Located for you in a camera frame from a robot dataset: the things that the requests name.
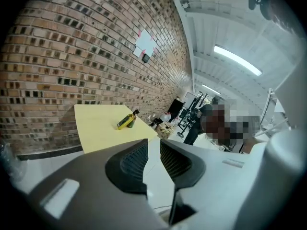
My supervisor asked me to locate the black cabinet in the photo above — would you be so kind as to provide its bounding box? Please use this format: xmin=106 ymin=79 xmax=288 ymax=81
xmin=167 ymin=99 xmax=184 ymax=124

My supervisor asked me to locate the small white paper sheet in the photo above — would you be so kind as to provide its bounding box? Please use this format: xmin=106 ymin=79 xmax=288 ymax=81
xmin=132 ymin=46 xmax=145 ymax=58

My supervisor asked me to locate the large white paper sheet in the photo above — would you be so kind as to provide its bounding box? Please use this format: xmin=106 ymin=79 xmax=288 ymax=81
xmin=135 ymin=28 xmax=158 ymax=56

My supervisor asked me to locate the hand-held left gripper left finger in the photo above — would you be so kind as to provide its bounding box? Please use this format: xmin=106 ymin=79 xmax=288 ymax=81
xmin=24 ymin=138 xmax=168 ymax=230

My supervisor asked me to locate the cardboard box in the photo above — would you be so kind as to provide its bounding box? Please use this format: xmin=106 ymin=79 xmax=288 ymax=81
xmin=154 ymin=122 xmax=178 ymax=139

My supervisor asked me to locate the person's beige clothing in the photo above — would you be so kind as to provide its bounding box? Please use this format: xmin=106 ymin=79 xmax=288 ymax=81
xmin=263 ymin=32 xmax=304 ymax=225

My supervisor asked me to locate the black head camera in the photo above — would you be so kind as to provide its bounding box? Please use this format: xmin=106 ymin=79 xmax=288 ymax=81
xmin=248 ymin=0 xmax=263 ymax=12

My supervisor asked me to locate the long ceiling light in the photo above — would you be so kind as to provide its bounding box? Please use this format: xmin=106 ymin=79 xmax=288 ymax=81
xmin=201 ymin=83 xmax=222 ymax=95
xmin=213 ymin=44 xmax=263 ymax=77

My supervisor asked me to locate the black wheeled stand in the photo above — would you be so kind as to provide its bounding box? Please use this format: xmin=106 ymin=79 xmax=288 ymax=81
xmin=177 ymin=92 xmax=201 ymax=139

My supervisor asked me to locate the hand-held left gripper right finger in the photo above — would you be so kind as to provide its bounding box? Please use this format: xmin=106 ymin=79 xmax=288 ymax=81
xmin=160 ymin=139 xmax=272 ymax=230

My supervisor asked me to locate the yellow bottle with dark cap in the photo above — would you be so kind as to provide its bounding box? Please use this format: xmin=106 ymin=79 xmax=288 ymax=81
xmin=117 ymin=108 xmax=140 ymax=131

